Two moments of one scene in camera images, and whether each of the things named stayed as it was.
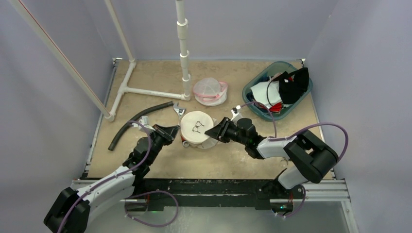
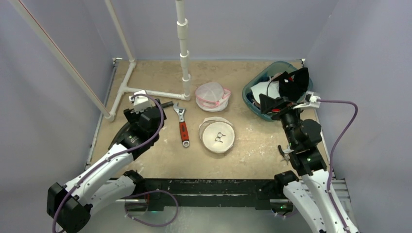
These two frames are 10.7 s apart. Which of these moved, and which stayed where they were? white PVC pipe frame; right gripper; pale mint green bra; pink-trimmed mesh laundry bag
Moved: right gripper; pink-trimmed mesh laundry bag
Stayed: pale mint green bra; white PVC pipe frame
